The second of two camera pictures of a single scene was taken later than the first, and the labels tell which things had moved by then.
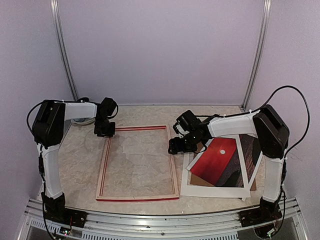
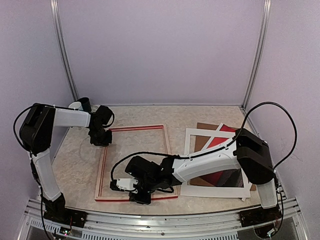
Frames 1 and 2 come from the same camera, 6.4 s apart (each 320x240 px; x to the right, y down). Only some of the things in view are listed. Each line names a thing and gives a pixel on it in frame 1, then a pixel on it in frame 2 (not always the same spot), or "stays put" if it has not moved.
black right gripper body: (188, 145) -> (148, 182)
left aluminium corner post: (56, 13) stays put
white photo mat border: (216, 191) stays put
